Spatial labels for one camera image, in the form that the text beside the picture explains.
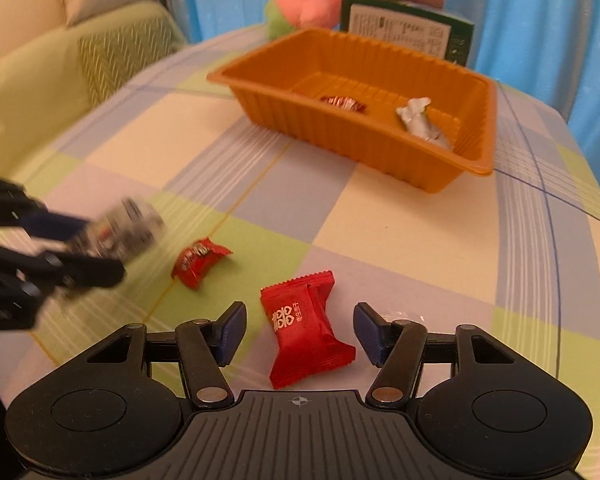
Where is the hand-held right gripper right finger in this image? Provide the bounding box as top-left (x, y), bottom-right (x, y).
top-left (354, 302), bottom-right (512, 408)

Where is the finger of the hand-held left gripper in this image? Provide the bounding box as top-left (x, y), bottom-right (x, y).
top-left (0, 237), bottom-right (127, 302)
top-left (0, 172), bottom-right (90, 242)

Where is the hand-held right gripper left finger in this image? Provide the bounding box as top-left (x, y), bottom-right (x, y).
top-left (84, 301), bottom-right (249, 407)

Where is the clear packet with dark snack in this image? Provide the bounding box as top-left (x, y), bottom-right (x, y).
top-left (76, 197), bottom-right (169, 272)

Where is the large red snack packet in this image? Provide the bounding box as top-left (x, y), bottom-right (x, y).
top-left (259, 269), bottom-right (357, 390)

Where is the silver vacuum snack packet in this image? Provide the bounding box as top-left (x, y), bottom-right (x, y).
top-left (394, 96), bottom-right (456, 154)

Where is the orange plastic tray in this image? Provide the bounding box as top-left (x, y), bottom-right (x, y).
top-left (206, 27), bottom-right (498, 195)

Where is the red striped candy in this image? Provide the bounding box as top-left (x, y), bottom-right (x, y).
top-left (319, 93), bottom-right (369, 116)

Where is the red twisted-end candy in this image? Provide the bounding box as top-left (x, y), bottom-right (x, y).
top-left (170, 236), bottom-right (234, 291)

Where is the checked tablecloth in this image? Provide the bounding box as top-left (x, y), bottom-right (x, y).
top-left (0, 24), bottom-right (600, 413)

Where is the sofa with green cover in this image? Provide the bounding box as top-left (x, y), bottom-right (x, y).
top-left (0, 0), bottom-right (190, 183)

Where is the green zigzag cushion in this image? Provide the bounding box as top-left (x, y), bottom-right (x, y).
top-left (76, 24), bottom-right (177, 107)

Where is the green printed box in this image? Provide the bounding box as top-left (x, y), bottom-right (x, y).
top-left (340, 0), bottom-right (477, 69)

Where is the pink plush toy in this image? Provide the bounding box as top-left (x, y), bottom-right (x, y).
top-left (264, 0), bottom-right (365, 42)

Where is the blue starry curtain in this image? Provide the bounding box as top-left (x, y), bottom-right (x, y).
top-left (179, 0), bottom-right (600, 133)

